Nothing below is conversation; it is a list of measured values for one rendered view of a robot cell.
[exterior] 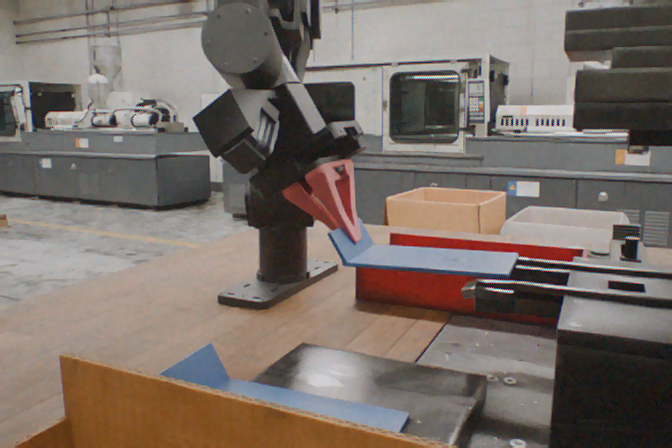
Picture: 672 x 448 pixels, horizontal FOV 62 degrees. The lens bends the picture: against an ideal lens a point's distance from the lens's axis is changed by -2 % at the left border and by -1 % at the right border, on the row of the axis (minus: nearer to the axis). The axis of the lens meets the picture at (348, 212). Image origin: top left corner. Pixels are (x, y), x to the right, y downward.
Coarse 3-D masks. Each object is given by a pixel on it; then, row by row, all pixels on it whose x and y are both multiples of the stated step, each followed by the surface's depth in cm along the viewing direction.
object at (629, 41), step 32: (640, 0) 37; (576, 32) 37; (608, 32) 36; (640, 32) 35; (640, 64) 34; (576, 96) 34; (608, 96) 33; (640, 96) 33; (576, 128) 34; (608, 128) 34; (640, 128) 33
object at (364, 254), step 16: (336, 240) 49; (368, 240) 54; (352, 256) 50; (368, 256) 50; (384, 256) 50; (400, 256) 50; (416, 256) 50; (432, 256) 49; (464, 256) 49; (480, 256) 49; (496, 256) 49; (512, 256) 49; (432, 272) 46; (448, 272) 45; (464, 272) 45; (480, 272) 44; (496, 272) 44
